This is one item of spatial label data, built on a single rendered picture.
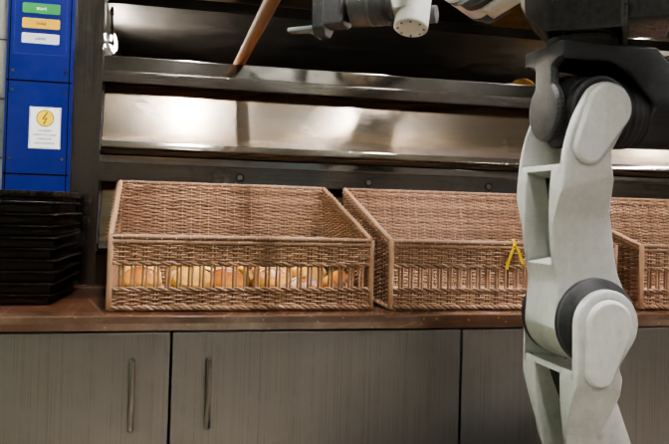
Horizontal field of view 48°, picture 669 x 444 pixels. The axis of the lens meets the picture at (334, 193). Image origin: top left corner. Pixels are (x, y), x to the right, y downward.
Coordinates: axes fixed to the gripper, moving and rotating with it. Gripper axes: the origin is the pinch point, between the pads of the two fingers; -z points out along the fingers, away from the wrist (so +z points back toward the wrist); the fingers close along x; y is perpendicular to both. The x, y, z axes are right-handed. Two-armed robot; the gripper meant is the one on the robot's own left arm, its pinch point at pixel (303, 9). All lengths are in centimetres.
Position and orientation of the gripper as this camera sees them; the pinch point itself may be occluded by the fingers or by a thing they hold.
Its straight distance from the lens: 155.0
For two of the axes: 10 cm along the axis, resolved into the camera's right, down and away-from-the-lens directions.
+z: 9.3, 0.1, -3.7
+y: 3.7, 0.3, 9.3
